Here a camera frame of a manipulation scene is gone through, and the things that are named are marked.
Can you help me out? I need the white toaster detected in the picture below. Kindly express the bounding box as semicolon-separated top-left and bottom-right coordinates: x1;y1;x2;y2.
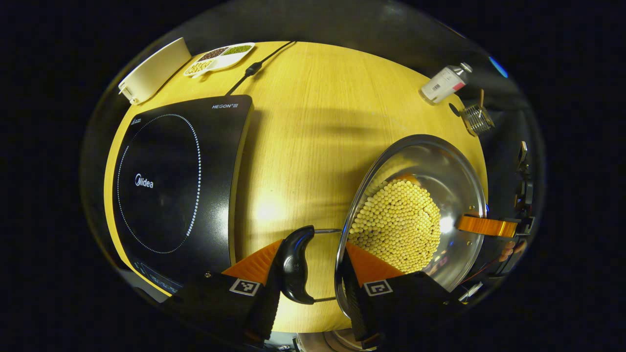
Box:
118;38;192;106

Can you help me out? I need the steel pot with black handles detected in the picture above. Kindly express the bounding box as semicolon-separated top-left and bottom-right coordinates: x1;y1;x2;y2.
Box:
280;134;488;318

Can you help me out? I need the pile of yellow soybeans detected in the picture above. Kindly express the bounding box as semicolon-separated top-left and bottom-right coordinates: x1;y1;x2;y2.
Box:
348;178;442;274

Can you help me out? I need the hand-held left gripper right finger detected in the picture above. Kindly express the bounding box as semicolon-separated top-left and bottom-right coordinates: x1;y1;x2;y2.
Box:
342;243;465;349

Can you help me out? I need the white divided dish of beans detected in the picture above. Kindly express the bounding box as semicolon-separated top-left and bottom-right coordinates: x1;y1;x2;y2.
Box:
183;43;256;79

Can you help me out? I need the black induction cooktop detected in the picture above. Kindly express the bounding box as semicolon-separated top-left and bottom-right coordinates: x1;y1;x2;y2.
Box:
112;95;254;296

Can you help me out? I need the black power cable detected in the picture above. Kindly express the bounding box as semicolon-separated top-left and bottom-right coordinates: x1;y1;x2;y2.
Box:
225;41;297;96

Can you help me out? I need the wire mesh holder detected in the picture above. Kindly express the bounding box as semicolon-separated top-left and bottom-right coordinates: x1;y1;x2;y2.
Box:
461;104;495;136

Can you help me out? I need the clear plastic bottle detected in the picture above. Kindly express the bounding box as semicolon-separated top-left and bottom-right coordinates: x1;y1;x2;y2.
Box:
421;63;473;106

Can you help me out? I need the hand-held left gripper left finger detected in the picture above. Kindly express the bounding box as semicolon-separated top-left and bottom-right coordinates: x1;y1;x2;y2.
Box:
166;240;284;343

